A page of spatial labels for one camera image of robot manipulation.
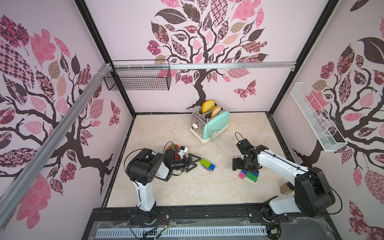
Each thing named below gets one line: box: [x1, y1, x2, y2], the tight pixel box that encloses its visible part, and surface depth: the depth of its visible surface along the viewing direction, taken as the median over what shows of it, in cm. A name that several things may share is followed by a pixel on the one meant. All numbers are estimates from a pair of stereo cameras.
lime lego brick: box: [200, 158, 212, 168], surface depth 89 cm
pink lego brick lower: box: [238, 171, 246, 180], surface depth 88 cm
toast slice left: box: [202, 100, 216, 114], surface depth 100 cm
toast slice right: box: [211, 105, 222, 118], surface depth 96 cm
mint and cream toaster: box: [189, 103, 231, 144], surface depth 97 cm
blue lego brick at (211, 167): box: [208, 163, 216, 172], surface depth 87 cm
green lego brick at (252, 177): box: [245, 172, 259, 183], surface depth 87 cm
